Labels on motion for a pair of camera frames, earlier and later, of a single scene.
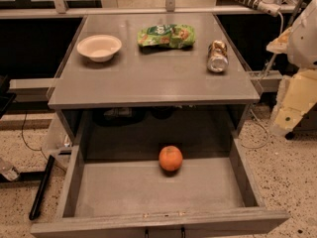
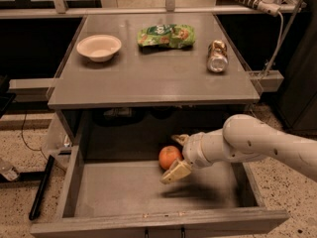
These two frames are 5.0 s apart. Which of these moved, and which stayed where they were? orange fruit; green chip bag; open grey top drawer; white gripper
Moved: white gripper
Stayed: open grey top drawer; green chip bag; orange fruit
